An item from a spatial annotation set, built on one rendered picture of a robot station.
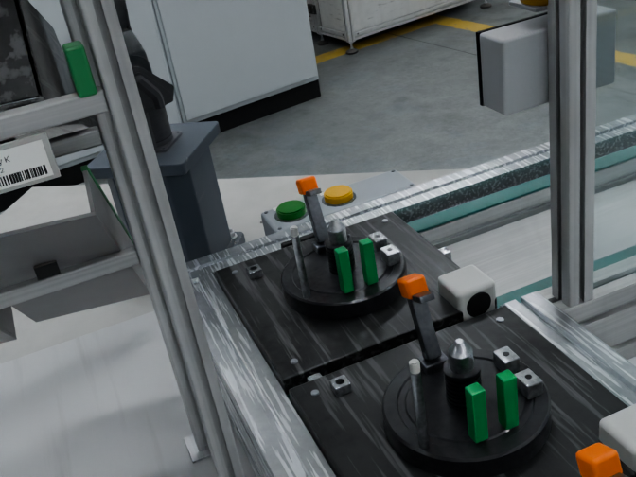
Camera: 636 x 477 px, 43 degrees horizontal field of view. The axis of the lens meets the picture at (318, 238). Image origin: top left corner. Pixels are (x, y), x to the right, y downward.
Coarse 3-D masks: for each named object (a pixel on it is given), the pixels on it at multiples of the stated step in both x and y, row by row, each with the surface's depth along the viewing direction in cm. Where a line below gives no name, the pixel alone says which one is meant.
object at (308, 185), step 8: (312, 176) 91; (296, 184) 92; (304, 184) 91; (312, 184) 91; (304, 192) 91; (312, 192) 90; (320, 192) 90; (304, 200) 92; (312, 200) 92; (312, 208) 92; (320, 208) 92; (312, 216) 92; (320, 216) 92; (312, 224) 92; (320, 224) 92; (320, 232) 92; (320, 240) 92
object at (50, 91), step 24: (0, 0) 52; (24, 0) 53; (0, 24) 52; (24, 24) 52; (48, 24) 62; (0, 48) 52; (24, 48) 52; (48, 48) 59; (0, 72) 52; (24, 72) 52; (48, 72) 56; (0, 96) 52; (24, 96) 52; (48, 96) 54
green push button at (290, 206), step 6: (282, 204) 109; (288, 204) 109; (294, 204) 108; (300, 204) 108; (276, 210) 108; (282, 210) 108; (288, 210) 107; (294, 210) 107; (300, 210) 107; (306, 210) 108; (282, 216) 107; (288, 216) 107; (294, 216) 107; (300, 216) 107
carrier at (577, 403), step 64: (512, 320) 79; (320, 384) 75; (384, 384) 74; (448, 384) 66; (512, 384) 62; (576, 384) 70; (320, 448) 70; (384, 448) 67; (448, 448) 63; (512, 448) 62; (576, 448) 64
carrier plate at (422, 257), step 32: (352, 224) 102; (384, 224) 100; (288, 256) 97; (416, 256) 93; (224, 288) 94; (256, 288) 92; (256, 320) 86; (288, 320) 85; (320, 320) 85; (352, 320) 84; (384, 320) 83; (448, 320) 82; (288, 352) 81; (320, 352) 80; (352, 352) 79; (288, 384) 77
